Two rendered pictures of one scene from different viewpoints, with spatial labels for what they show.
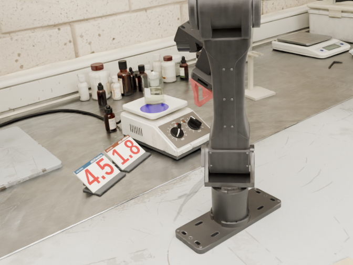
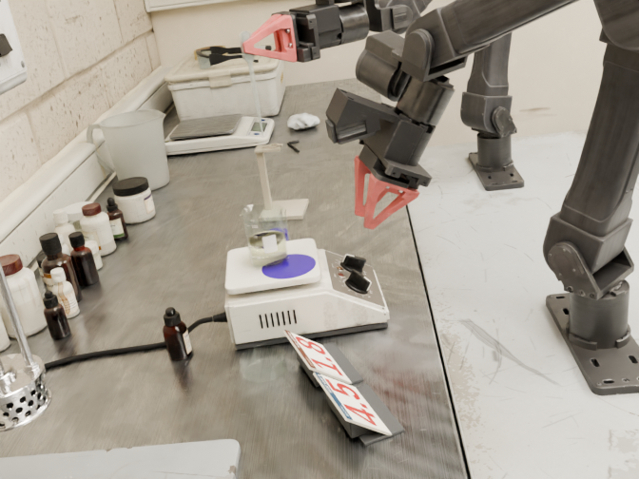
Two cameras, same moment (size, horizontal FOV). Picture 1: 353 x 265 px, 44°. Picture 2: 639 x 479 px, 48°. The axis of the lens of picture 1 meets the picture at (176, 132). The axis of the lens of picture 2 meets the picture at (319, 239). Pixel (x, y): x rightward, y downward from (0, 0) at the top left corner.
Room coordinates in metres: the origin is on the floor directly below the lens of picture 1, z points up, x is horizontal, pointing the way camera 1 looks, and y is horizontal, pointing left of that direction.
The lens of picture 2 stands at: (0.40, 0.64, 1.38)
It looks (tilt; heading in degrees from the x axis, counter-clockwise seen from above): 24 degrees down; 311
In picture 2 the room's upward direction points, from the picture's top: 8 degrees counter-clockwise
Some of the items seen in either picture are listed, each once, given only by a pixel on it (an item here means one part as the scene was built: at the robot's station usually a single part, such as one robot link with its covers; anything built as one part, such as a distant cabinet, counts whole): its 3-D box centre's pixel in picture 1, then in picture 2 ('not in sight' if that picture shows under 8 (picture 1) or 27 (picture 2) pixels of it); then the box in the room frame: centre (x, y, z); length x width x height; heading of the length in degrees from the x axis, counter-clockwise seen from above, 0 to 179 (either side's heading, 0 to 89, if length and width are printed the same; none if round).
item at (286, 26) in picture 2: not in sight; (268, 41); (1.16, -0.18, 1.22); 0.09 x 0.07 x 0.07; 67
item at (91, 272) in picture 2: (142, 78); (82, 258); (1.37, 0.10, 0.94); 0.03 x 0.03 x 0.08
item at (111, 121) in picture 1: (109, 116); (175, 331); (1.07, 0.17, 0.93); 0.03 x 0.03 x 0.07
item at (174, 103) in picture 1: (155, 104); (272, 264); (1.00, 0.05, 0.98); 0.12 x 0.12 x 0.01; 42
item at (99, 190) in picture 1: (100, 173); (357, 401); (0.79, 0.16, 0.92); 0.09 x 0.06 x 0.04; 149
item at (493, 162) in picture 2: not in sight; (493, 151); (0.99, -0.57, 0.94); 0.20 x 0.07 x 0.08; 126
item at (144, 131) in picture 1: (163, 123); (297, 291); (0.98, 0.03, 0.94); 0.22 x 0.13 x 0.08; 43
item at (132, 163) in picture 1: (127, 152); (322, 354); (0.88, 0.11, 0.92); 0.09 x 0.06 x 0.04; 149
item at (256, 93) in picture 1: (256, 73); (280, 179); (1.25, -0.25, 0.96); 0.08 x 0.08 x 0.13; 30
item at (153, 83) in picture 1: (153, 88); (263, 235); (1.01, 0.05, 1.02); 0.06 x 0.05 x 0.08; 172
